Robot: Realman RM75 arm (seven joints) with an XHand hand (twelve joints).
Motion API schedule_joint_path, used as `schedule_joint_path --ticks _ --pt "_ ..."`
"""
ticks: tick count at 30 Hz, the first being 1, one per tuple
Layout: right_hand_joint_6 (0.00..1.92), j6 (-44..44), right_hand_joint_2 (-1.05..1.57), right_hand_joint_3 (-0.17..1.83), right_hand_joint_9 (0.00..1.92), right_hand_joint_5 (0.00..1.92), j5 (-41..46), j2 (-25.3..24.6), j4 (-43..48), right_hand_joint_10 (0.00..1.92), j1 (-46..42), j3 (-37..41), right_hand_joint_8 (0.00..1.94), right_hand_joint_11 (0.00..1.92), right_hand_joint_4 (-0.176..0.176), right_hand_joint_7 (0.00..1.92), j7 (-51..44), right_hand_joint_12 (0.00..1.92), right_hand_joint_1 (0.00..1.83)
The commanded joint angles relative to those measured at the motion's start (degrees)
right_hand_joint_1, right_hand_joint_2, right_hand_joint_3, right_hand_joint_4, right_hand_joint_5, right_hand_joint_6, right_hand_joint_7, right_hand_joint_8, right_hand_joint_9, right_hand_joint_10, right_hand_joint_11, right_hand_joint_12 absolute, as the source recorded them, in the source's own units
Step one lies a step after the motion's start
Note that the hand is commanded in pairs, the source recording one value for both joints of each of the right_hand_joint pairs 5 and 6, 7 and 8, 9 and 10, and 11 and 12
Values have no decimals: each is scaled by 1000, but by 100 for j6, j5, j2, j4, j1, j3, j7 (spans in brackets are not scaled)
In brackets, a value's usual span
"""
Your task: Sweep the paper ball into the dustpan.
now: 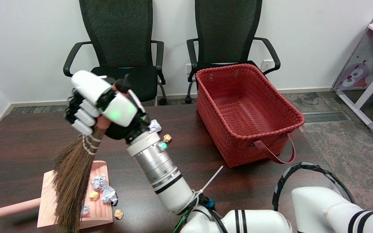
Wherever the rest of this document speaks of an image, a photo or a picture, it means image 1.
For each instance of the floor vent grille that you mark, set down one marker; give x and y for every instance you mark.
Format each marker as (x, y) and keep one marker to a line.
(329, 117)

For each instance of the white paper ball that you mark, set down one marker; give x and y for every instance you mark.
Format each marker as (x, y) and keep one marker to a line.
(98, 182)
(85, 210)
(109, 195)
(155, 127)

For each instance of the black mesh office chair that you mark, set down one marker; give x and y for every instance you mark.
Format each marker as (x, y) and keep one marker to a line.
(225, 19)
(115, 32)

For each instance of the white wall socket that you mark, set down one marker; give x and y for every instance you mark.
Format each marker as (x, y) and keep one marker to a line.
(266, 64)
(188, 68)

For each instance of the red woven basket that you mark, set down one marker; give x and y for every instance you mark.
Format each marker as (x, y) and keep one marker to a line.
(248, 94)

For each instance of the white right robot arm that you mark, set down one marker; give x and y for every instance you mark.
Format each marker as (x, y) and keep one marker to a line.
(160, 168)

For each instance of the brown straw hand broom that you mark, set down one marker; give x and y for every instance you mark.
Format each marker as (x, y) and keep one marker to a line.
(73, 181)

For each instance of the wooden dustpan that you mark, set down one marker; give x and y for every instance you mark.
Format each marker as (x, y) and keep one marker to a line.
(46, 197)

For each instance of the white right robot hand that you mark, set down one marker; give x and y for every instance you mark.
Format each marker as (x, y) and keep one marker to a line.
(121, 111)

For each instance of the small brown paper ball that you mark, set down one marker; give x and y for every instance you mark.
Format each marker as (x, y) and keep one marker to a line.
(94, 195)
(118, 214)
(167, 138)

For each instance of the white zip tie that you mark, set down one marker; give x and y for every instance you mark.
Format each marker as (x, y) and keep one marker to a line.
(210, 179)

